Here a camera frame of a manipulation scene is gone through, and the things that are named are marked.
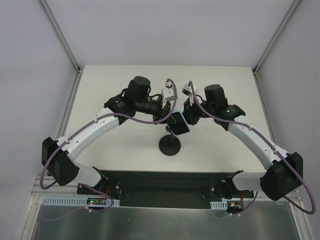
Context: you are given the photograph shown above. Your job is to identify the blue case black phone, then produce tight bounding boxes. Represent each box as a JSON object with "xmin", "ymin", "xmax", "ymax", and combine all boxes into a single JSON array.
[{"xmin": 167, "ymin": 110, "xmax": 190, "ymax": 136}]

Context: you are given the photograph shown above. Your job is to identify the black phone stand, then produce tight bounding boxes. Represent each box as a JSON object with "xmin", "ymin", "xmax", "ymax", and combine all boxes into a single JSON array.
[{"xmin": 158, "ymin": 133, "xmax": 181, "ymax": 156}]

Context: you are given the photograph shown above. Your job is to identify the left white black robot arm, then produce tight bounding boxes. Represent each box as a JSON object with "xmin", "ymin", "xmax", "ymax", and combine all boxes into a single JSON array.
[{"xmin": 40, "ymin": 76, "xmax": 178, "ymax": 195}]

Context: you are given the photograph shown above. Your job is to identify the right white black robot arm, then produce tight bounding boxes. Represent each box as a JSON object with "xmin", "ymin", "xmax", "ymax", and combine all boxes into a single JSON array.
[{"xmin": 182, "ymin": 83, "xmax": 303, "ymax": 201}]

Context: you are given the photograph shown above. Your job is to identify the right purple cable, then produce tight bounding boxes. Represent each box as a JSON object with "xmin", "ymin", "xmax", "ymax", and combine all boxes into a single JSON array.
[{"xmin": 188, "ymin": 80, "xmax": 316, "ymax": 218}]

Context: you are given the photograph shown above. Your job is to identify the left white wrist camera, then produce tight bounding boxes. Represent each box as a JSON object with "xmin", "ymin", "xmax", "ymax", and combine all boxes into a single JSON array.
[{"xmin": 161, "ymin": 82, "xmax": 176, "ymax": 106}]

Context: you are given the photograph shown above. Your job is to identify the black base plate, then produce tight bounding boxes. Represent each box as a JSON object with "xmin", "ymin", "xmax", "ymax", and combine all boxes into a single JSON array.
[{"xmin": 76, "ymin": 169, "xmax": 256, "ymax": 208}]

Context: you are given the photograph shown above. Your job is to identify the right white cable duct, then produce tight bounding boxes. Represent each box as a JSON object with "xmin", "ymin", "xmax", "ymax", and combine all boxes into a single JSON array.
[{"xmin": 210, "ymin": 200, "xmax": 228, "ymax": 211}]

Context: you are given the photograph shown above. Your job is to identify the white cable duct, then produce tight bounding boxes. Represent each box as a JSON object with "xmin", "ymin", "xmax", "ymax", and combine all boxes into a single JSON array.
[
  {"xmin": 210, "ymin": 200, "xmax": 228, "ymax": 211},
  {"xmin": 42, "ymin": 196, "xmax": 120, "ymax": 208}
]

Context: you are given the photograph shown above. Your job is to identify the left white cable duct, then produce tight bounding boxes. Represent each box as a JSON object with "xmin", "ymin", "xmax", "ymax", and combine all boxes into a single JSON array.
[{"xmin": 42, "ymin": 196, "xmax": 120, "ymax": 208}]

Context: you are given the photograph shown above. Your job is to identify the aluminium rail left side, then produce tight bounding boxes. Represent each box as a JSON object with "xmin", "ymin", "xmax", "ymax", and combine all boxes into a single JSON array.
[{"xmin": 31, "ymin": 176, "xmax": 78, "ymax": 195}]

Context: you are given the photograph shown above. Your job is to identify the aluminium rail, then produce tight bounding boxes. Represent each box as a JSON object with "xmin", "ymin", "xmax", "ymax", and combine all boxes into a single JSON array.
[
  {"xmin": 285, "ymin": 190, "xmax": 302, "ymax": 202},
  {"xmin": 31, "ymin": 176, "xmax": 78, "ymax": 195}
]

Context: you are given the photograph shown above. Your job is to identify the aluminium rail right side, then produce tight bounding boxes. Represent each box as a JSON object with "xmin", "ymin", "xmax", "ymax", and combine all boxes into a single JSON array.
[{"xmin": 285, "ymin": 190, "xmax": 302, "ymax": 202}]

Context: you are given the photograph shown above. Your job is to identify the left aluminium frame post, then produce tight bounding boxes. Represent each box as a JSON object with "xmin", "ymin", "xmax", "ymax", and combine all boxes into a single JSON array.
[{"xmin": 38, "ymin": 0, "xmax": 85, "ymax": 74}]

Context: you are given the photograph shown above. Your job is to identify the aluminium frame post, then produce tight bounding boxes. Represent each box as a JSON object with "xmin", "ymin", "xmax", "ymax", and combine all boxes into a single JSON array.
[
  {"xmin": 251, "ymin": 0, "xmax": 303, "ymax": 75},
  {"xmin": 38, "ymin": 0, "xmax": 85, "ymax": 74}
]

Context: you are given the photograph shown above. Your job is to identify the right aluminium frame post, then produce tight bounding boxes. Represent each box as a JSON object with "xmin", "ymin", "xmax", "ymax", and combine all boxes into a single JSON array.
[{"xmin": 251, "ymin": 0, "xmax": 303, "ymax": 75}]

